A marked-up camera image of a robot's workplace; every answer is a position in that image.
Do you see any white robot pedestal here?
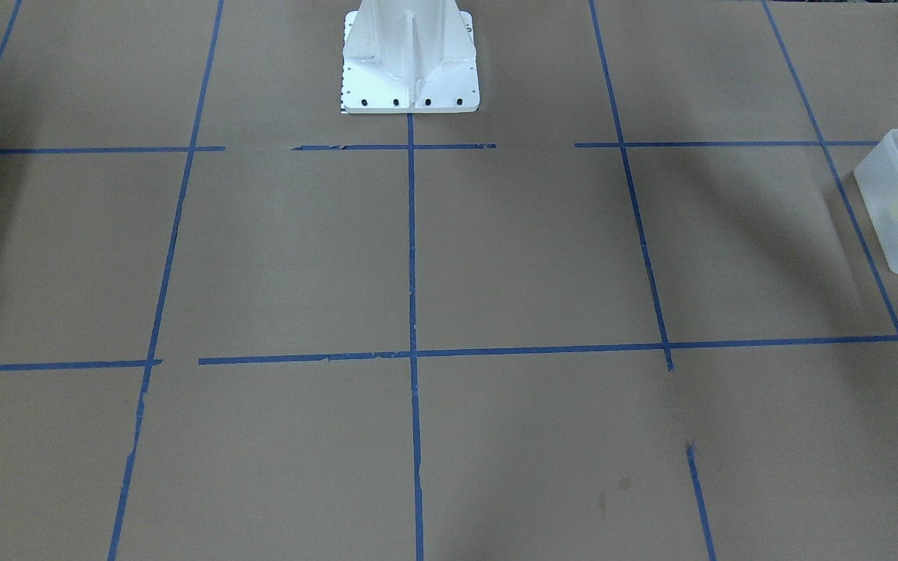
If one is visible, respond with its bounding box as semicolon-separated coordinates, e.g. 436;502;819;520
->
340;1;481;115

